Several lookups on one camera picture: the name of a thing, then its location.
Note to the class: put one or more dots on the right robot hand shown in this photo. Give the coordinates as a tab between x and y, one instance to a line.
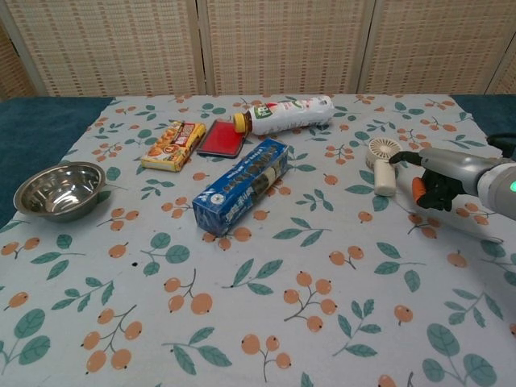
447	169

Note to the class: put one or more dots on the white handheld mini fan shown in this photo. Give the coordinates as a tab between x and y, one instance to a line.
383	179

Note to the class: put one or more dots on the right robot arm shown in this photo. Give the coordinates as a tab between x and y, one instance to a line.
502	189

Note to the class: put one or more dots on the woven folding screen panel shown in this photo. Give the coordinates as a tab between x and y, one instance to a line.
439	44
286	44
507	78
12	68
113	44

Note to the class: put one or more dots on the white-label bottle yellow cap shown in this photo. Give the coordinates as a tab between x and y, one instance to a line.
290	115

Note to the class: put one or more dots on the blue rectangular carton box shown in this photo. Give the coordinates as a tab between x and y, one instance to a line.
242	185

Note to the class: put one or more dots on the floral orange-fruit tablecloth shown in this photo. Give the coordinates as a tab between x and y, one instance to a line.
282	306

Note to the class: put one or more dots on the red ink pad black case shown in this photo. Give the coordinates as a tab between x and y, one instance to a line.
221	140

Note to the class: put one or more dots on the yellow snack package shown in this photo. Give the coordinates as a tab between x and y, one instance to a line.
173	147

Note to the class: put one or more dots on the stainless steel bowl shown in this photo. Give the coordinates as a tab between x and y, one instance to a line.
56	193

